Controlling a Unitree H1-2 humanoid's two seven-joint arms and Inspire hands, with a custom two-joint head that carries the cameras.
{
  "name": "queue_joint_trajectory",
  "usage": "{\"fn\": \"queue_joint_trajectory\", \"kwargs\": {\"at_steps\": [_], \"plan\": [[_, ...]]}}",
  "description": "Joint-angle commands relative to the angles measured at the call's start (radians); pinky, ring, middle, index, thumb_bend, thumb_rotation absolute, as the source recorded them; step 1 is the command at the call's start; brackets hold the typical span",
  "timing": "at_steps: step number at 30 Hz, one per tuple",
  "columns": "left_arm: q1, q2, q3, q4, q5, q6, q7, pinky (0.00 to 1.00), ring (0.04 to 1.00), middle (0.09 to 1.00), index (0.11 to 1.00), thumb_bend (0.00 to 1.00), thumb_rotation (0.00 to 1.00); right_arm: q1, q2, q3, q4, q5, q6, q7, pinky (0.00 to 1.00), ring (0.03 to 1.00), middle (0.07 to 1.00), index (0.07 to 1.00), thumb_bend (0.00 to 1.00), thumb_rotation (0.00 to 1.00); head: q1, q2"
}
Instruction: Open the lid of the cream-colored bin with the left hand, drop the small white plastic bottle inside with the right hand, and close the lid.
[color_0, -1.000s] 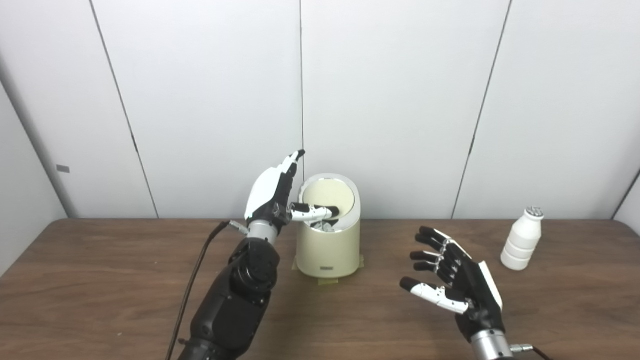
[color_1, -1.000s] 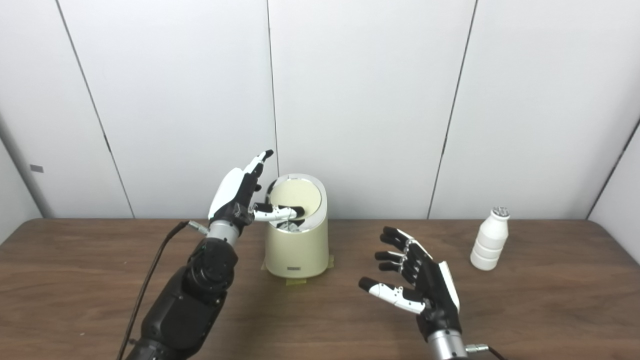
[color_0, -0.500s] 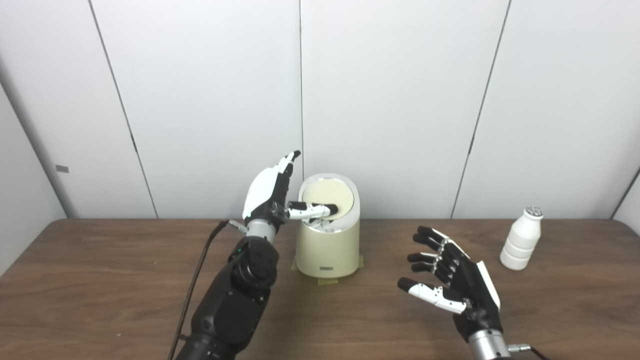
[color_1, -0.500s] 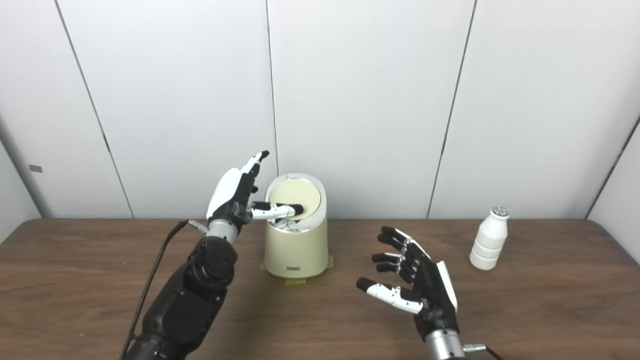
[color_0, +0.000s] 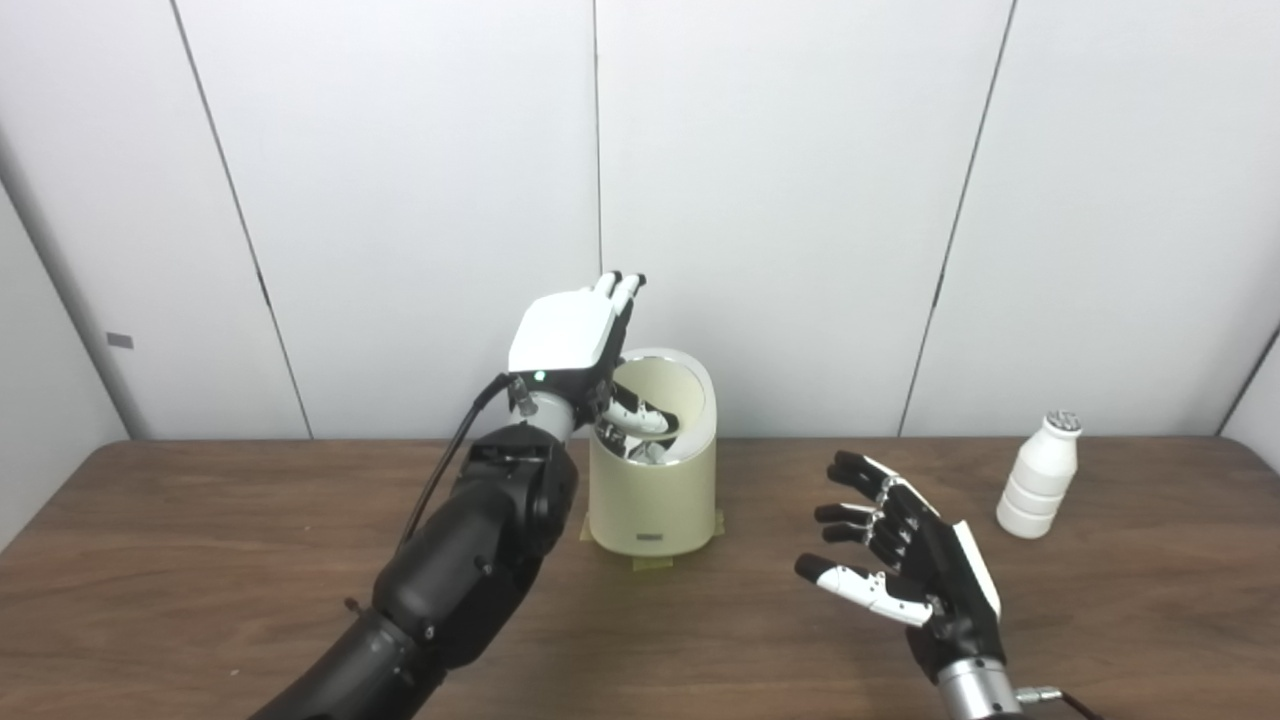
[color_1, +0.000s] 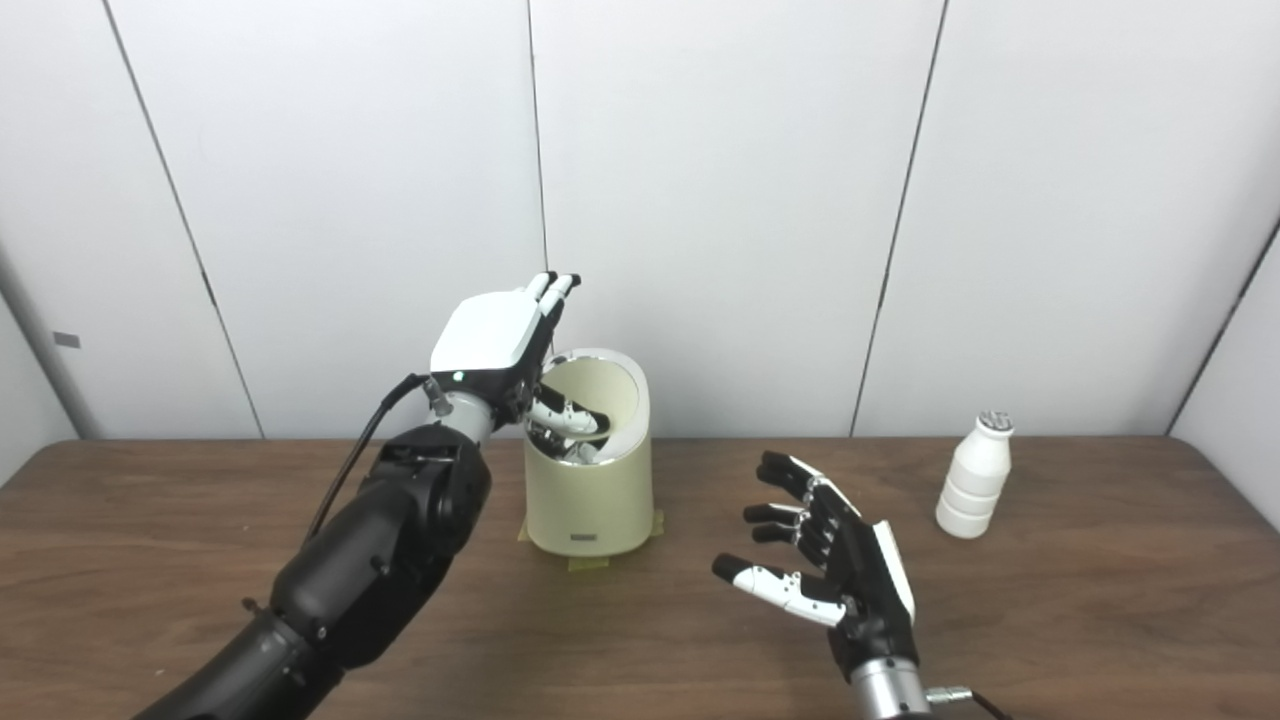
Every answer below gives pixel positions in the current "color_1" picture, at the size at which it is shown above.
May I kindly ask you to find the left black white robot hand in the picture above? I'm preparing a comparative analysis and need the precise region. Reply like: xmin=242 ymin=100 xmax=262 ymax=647
xmin=430 ymin=272 xmax=613 ymax=466

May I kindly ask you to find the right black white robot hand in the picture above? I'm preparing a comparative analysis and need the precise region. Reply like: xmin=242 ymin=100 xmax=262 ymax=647
xmin=712 ymin=450 xmax=918 ymax=683

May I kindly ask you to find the cream round bin lid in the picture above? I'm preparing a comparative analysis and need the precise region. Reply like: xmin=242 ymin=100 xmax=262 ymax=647
xmin=548 ymin=355 xmax=639 ymax=451

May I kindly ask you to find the small white plastic bottle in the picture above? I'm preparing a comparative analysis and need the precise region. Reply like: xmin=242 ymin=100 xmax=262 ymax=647
xmin=935 ymin=410 xmax=1015 ymax=540

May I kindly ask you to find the cream-colored round bin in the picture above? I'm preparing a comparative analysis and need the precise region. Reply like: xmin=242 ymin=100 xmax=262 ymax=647
xmin=523 ymin=348 xmax=655 ymax=558

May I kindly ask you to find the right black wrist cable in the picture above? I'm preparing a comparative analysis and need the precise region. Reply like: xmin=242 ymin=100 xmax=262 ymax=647
xmin=925 ymin=684 xmax=1013 ymax=720

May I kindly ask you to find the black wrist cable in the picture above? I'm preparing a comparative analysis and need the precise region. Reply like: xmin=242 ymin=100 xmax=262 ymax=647
xmin=925 ymin=684 xmax=1013 ymax=720
xmin=303 ymin=373 xmax=431 ymax=546

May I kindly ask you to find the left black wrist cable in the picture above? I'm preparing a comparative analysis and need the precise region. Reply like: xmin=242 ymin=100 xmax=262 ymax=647
xmin=303 ymin=373 xmax=431 ymax=546

